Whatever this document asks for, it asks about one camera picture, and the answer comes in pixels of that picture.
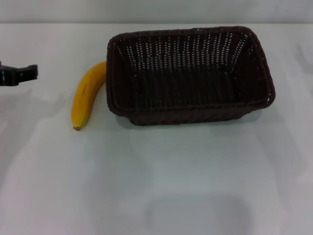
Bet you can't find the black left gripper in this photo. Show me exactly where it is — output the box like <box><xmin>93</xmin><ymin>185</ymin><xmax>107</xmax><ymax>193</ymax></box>
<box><xmin>0</xmin><ymin>61</ymin><xmax>39</xmax><ymax>87</ymax></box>

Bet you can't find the yellow banana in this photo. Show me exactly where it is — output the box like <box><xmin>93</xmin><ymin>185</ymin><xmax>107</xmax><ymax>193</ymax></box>
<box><xmin>70</xmin><ymin>61</ymin><xmax>108</xmax><ymax>131</ymax></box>

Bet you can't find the black wicker basket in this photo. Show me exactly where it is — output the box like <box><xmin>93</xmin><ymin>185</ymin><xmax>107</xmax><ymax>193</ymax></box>
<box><xmin>105</xmin><ymin>25</ymin><xmax>276</xmax><ymax>127</ymax></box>

